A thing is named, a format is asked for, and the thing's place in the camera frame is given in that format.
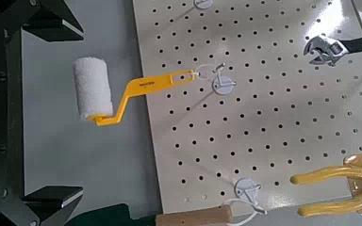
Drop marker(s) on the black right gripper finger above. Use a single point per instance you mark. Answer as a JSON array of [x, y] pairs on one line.
[[50, 29], [50, 199]]

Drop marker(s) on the white hanging loop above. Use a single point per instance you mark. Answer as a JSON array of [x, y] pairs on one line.
[[197, 74], [230, 201]]

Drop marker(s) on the white pegboard hook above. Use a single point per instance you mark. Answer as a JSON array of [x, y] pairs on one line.
[[202, 3], [223, 87], [244, 188]]

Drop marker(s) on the beige metal pegboard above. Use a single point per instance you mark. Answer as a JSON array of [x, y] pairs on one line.
[[264, 125]]

